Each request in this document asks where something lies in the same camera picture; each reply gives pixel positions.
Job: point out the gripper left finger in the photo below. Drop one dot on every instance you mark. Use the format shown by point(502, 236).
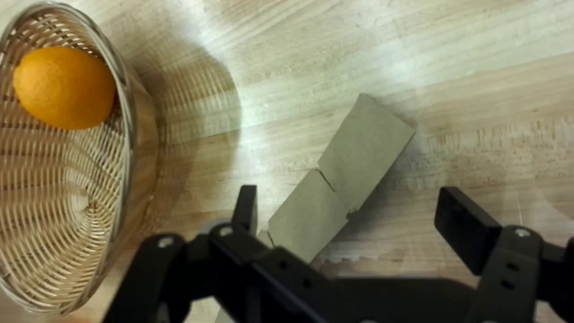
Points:
point(233, 264)

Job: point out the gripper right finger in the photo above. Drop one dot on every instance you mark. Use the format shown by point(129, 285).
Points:
point(502, 255)

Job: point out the brown paper strip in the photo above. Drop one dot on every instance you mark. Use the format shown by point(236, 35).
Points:
point(341, 175)

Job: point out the woven wicker basket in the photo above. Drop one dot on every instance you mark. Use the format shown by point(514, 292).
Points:
point(67, 161)

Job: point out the orange fruit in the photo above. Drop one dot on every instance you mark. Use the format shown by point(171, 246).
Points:
point(65, 88)

